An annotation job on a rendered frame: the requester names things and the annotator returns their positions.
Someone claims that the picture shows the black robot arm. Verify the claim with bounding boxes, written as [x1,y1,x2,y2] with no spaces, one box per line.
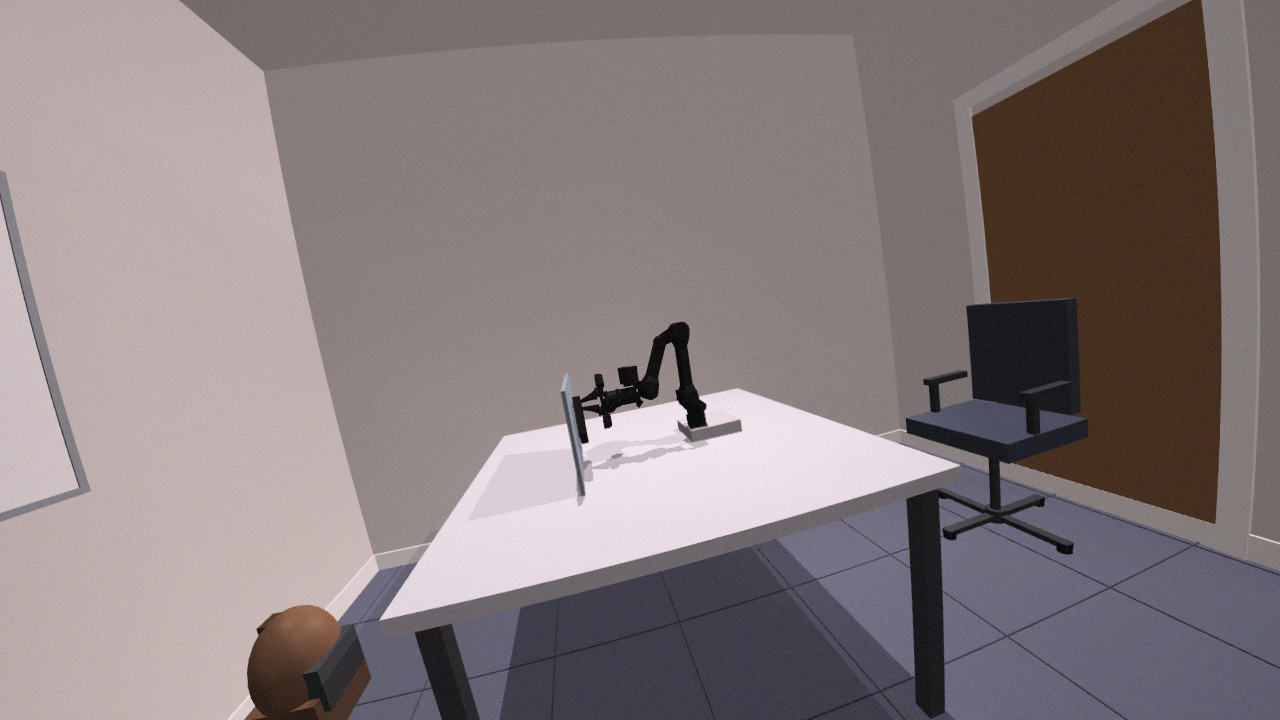
[618,322,708,429]

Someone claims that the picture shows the black picture frame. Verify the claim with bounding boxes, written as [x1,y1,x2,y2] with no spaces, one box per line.
[572,396,589,445]

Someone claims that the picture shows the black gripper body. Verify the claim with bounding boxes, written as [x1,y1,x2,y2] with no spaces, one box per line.
[594,374,625,429]

